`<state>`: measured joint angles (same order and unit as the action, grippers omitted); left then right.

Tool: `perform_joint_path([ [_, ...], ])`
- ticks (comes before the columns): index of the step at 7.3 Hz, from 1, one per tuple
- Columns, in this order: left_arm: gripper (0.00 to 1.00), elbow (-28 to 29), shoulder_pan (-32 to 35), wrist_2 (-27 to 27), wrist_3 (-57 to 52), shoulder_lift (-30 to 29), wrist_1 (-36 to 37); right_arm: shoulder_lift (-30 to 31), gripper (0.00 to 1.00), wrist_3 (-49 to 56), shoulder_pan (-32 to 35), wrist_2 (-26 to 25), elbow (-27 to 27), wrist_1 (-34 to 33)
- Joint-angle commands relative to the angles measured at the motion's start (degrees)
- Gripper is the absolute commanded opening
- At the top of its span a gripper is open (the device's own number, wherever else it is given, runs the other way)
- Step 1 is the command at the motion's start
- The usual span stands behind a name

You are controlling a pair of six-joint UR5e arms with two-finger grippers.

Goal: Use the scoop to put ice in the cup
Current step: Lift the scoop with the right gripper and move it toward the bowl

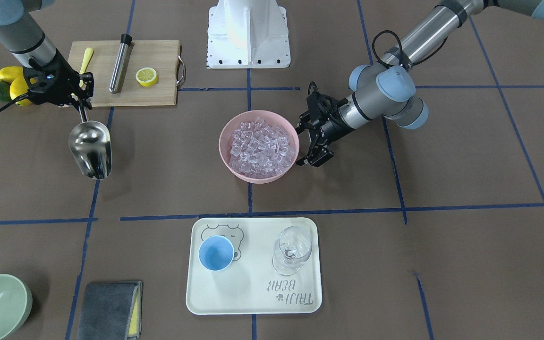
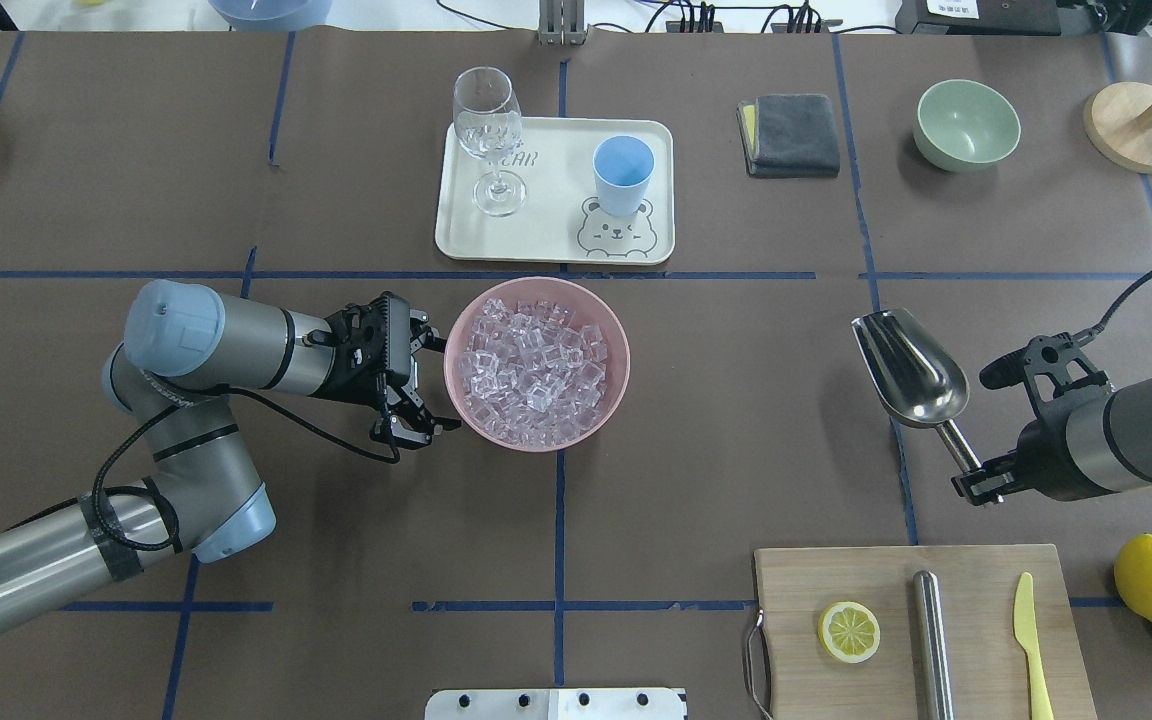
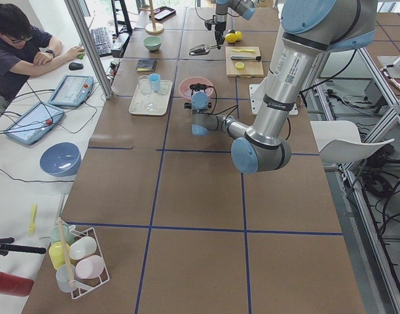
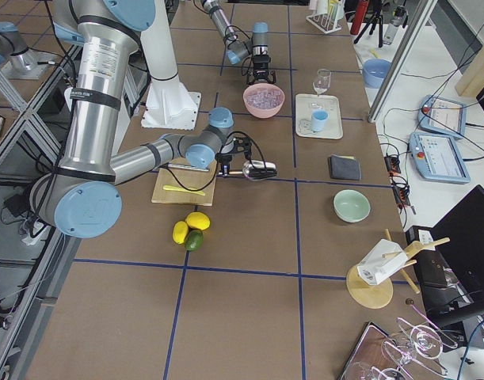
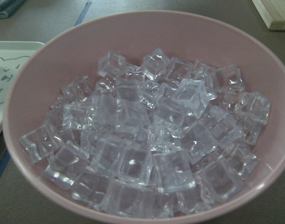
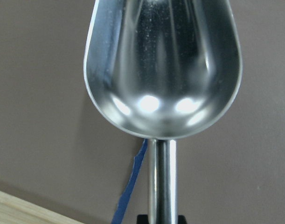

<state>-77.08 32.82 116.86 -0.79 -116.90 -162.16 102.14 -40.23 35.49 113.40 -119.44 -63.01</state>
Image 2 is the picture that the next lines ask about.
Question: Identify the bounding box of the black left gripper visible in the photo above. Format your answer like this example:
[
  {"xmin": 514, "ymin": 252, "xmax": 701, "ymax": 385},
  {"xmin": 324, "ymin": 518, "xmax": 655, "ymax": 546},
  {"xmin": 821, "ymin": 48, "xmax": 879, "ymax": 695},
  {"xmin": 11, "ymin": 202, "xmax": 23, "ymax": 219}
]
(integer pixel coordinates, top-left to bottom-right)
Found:
[{"xmin": 312, "ymin": 291, "xmax": 462, "ymax": 448}]

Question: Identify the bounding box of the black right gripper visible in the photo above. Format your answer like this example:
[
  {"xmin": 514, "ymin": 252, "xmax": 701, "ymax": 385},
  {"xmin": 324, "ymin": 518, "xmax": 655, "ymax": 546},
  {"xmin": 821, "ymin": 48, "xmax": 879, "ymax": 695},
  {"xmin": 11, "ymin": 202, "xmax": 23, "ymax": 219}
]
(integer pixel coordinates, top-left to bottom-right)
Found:
[{"xmin": 952, "ymin": 420, "xmax": 1073, "ymax": 506}]

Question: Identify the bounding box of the stainless steel ice scoop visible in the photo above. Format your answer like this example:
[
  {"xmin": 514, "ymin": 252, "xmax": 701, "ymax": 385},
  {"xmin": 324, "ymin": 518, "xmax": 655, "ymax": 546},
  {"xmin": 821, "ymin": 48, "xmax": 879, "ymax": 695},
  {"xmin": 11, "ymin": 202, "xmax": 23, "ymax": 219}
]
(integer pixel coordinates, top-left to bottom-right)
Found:
[{"xmin": 851, "ymin": 306, "xmax": 982, "ymax": 473}]

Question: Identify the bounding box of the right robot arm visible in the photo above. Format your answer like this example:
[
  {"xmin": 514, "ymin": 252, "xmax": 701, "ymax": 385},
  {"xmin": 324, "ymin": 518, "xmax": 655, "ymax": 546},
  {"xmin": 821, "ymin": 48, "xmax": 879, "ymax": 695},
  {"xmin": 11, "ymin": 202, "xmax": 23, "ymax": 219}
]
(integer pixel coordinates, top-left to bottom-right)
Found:
[{"xmin": 952, "ymin": 378, "xmax": 1152, "ymax": 505}]

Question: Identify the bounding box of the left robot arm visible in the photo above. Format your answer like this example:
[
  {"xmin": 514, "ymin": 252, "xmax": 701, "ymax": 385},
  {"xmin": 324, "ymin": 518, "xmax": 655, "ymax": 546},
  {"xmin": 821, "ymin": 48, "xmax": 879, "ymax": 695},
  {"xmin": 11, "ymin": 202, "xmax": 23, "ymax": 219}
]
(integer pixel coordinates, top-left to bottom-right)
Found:
[{"xmin": 0, "ymin": 279, "xmax": 460, "ymax": 634}]

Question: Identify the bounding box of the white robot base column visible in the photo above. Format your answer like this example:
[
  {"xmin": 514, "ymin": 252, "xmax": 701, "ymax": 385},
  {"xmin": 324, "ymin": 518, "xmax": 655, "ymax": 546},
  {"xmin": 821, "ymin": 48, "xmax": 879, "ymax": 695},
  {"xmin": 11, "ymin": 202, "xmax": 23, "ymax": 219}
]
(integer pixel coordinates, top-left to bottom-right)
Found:
[{"xmin": 424, "ymin": 687, "xmax": 689, "ymax": 719}]

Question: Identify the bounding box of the pile of clear ice cubes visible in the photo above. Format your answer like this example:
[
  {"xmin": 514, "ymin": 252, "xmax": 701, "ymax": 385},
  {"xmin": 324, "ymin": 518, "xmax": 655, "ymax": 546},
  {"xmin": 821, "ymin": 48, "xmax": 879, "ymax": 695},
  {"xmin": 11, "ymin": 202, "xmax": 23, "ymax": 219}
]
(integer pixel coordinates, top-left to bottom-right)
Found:
[{"xmin": 452, "ymin": 296, "xmax": 611, "ymax": 450}]

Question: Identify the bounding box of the light blue plastic cup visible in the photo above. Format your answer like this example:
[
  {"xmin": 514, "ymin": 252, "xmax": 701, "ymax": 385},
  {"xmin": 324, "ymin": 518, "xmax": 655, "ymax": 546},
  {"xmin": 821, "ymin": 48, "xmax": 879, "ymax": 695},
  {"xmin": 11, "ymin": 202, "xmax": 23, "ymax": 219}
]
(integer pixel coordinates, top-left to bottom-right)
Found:
[{"xmin": 591, "ymin": 135, "xmax": 657, "ymax": 217}]

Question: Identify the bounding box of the pink bowl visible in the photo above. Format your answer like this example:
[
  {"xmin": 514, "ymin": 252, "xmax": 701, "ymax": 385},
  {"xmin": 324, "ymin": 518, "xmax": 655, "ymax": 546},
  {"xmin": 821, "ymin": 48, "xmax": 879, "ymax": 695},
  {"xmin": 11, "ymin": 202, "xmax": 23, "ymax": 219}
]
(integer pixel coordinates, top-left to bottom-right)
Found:
[{"xmin": 444, "ymin": 276, "xmax": 631, "ymax": 452}]

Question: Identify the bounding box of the yellow plastic knife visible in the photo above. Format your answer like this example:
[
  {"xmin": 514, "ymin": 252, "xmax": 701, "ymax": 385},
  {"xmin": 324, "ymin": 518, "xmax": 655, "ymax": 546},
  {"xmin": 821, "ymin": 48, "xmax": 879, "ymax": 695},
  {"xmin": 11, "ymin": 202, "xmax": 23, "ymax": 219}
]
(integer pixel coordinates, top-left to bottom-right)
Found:
[{"xmin": 1011, "ymin": 571, "xmax": 1055, "ymax": 720}]

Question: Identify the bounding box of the wooden cutting board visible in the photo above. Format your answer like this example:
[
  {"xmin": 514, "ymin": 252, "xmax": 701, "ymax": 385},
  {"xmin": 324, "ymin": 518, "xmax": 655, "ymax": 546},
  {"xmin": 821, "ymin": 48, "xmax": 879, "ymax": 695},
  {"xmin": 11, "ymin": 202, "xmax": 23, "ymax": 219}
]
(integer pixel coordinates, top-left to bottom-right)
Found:
[{"xmin": 742, "ymin": 544, "xmax": 1099, "ymax": 720}]

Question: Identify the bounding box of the lemon half slice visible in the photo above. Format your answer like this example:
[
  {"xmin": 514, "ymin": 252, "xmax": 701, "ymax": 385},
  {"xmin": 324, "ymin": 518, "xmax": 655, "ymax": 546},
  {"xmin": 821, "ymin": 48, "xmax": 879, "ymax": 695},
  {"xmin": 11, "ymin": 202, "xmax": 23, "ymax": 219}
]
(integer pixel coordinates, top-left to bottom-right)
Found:
[{"xmin": 817, "ymin": 601, "xmax": 882, "ymax": 664}]

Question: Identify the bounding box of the cream bear serving tray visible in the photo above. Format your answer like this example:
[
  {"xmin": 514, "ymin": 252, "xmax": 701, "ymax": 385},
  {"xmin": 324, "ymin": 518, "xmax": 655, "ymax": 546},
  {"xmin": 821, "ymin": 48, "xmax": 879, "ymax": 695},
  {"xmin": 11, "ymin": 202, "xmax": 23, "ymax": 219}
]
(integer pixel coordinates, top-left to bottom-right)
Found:
[{"xmin": 434, "ymin": 118, "xmax": 676, "ymax": 266}]

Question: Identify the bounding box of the clear wine glass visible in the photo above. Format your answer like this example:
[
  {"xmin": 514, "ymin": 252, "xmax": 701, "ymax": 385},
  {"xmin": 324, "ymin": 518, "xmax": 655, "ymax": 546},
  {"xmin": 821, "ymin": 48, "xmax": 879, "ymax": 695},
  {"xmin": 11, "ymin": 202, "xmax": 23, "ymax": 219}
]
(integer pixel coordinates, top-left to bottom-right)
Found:
[{"xmin": 452, "ymin": 67, "xmax": 526, "ymax": 217}]

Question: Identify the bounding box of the green ceramic bowl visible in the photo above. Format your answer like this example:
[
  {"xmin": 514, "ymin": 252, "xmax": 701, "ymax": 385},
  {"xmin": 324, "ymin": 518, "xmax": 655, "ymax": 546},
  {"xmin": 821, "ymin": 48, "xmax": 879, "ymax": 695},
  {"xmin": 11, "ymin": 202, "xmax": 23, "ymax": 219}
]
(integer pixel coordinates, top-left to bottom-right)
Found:
[{"xmin": 914, "ymin": 79, "xmax": 1021, "ymax": 173}]

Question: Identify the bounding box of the wooden paper towel stand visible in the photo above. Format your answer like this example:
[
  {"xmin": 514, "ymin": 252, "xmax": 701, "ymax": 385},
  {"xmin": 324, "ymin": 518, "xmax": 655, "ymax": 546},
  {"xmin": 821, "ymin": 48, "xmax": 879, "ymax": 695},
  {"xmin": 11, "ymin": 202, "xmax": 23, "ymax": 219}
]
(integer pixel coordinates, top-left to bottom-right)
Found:
[{"xmin": 1082, "ymin": 81, "xmax": 1152, "ymax": 174}]

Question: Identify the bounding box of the blue bowl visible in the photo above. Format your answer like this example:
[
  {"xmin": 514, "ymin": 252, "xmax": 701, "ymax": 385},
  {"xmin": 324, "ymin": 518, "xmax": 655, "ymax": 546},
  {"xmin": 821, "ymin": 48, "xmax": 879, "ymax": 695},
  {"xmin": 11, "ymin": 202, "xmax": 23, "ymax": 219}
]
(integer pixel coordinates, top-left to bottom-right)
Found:
[{"xmin": 209, "ymin": 0, "xmax": 333, "ymax": 32}]

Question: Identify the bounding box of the grey folded cloth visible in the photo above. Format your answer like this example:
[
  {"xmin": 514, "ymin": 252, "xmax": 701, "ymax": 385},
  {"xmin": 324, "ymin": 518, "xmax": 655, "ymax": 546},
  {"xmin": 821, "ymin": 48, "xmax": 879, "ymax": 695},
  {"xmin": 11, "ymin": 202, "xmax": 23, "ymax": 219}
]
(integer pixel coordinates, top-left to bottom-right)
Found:
[{"xmin": 738, "ymin": 94, "xmax": 841, "ymax": 179}]

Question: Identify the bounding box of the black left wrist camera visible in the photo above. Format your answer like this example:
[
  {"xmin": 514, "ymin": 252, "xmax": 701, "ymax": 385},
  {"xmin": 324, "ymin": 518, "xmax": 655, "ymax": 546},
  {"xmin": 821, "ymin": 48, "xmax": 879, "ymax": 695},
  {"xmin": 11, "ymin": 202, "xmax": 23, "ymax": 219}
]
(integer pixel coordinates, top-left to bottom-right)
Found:
[{"xmin": 323, "ymin": 291, "xmax": 412, "ymax": 391}]

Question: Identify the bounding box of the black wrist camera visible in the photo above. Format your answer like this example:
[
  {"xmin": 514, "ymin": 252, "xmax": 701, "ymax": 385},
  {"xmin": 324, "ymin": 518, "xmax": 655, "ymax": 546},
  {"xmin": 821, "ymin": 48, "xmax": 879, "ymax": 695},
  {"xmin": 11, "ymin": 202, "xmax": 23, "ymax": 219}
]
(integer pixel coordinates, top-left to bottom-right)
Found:
[
  {"xmin": 979, "ymin": 329, "xmax": 1114, "ymax": 420},
  {"xmin": 323, "ymin": 291, "xmax": 412, "ymax": 391}
]

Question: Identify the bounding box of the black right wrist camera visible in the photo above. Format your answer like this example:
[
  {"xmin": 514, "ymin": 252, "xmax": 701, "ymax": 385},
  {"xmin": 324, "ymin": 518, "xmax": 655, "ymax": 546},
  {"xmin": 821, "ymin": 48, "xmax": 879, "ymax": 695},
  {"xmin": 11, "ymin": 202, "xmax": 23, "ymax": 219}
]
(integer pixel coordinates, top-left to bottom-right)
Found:
[{"xmin": 979, "ymin": 329, "xmax": 1114, "ymax": 420}]

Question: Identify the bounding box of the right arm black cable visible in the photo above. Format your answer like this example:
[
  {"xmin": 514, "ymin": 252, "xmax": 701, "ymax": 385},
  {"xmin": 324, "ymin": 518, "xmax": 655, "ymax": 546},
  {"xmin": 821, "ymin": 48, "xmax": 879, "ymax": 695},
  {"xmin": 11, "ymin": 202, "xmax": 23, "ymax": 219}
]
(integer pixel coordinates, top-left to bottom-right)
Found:
[{"xmin": 1073, "ymin": 238, "xmax": 1152, "ymax": 347}]

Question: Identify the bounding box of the aluminium frame post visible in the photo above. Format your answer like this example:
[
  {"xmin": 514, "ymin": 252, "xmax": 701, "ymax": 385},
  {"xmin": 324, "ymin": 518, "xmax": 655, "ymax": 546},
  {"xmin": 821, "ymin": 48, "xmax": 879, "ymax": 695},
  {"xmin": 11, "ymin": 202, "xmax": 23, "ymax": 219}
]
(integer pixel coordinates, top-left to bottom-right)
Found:
[{"xmin": 538, "ymin": 0, "xmax": 589, "ymax": 46}]

